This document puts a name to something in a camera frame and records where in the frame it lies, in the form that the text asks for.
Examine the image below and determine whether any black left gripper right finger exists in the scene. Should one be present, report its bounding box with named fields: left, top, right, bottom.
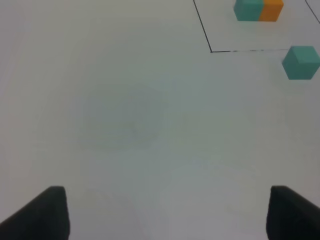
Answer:
left=266, top=185, right=320, bottom=240

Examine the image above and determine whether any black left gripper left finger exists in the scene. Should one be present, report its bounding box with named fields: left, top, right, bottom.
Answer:
left=0, top=186, right=71, bottom=240

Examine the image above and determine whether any orange template block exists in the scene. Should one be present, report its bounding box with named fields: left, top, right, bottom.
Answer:
left=258, top=0, right=284, bottom=22

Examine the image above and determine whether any teal template block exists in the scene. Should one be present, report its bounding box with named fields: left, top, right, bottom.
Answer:
left=233, top=0, right=264, bottom=22

